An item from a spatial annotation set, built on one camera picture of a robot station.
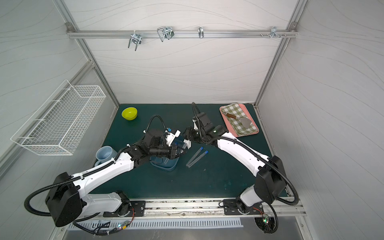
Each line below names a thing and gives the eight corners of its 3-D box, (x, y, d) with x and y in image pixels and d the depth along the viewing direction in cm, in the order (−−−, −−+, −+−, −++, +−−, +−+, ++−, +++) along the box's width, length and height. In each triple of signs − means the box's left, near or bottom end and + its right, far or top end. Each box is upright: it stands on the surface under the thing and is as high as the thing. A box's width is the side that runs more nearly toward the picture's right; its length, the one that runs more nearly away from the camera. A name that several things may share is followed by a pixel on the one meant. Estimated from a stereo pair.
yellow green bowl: (122, 122, 112) (119, 117, 108) (126, 112, 119) (124, 107, 114) (135, 122, 112) (133, 117, 108) (139, 112, 119) (137, 107, 114)
